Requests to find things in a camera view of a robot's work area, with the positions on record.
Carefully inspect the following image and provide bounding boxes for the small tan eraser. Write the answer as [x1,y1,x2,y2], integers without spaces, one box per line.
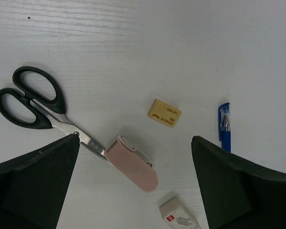
[147,99,182,127]

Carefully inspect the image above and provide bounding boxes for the pink eraser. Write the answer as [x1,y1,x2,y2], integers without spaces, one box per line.
[104,135,158,192]

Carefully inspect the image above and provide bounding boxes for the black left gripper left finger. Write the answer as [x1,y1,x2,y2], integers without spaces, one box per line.
[0,134,80,229]

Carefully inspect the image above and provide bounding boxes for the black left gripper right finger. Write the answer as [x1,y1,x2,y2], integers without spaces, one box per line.
[191,136,286,229]

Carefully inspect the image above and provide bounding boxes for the blue pen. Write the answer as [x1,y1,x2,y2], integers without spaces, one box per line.
[218,103,231,152]

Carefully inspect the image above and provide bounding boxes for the small scissors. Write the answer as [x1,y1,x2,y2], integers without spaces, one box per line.
[0,66,153,168]

